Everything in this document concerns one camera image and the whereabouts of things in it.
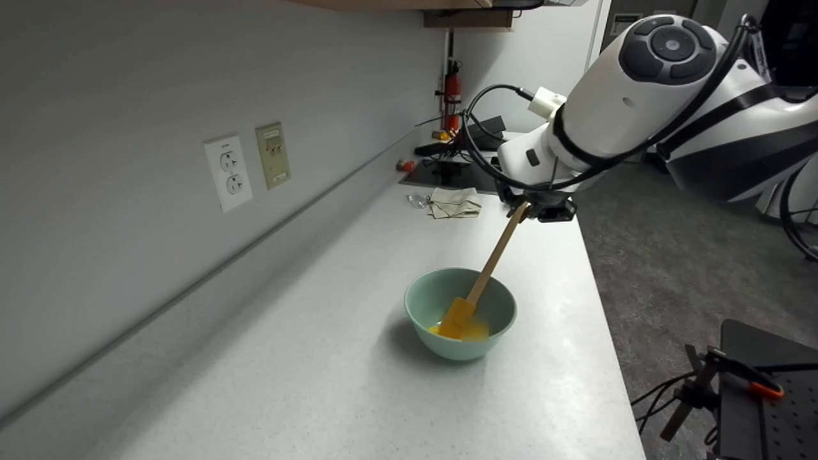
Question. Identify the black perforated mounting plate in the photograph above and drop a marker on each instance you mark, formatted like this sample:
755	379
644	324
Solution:
768	424

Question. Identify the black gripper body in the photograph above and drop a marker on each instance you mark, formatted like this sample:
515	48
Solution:
558	208

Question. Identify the black tripod clamp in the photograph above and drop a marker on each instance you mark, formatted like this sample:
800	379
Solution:
694	396

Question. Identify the black glass cooktop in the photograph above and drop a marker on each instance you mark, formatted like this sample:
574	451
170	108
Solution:
451	168

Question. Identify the wall power outlet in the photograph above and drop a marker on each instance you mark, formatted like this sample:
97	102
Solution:
273	153

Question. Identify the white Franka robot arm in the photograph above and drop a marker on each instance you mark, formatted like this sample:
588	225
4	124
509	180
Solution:
615	102

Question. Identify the white power outlet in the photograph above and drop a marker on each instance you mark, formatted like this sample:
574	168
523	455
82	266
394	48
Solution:
229	171

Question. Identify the red fire extinguisher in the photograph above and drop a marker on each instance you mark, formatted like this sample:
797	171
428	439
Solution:
451	93

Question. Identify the mint green bowl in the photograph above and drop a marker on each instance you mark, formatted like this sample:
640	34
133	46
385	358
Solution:
464	349

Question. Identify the yellow food pieces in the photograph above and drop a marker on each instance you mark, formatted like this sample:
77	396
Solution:
474	332

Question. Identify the beige crumpled cloth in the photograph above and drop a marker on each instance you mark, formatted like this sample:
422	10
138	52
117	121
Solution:
455	202

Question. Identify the small red object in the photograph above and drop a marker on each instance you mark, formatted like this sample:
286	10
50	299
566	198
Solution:
408	167

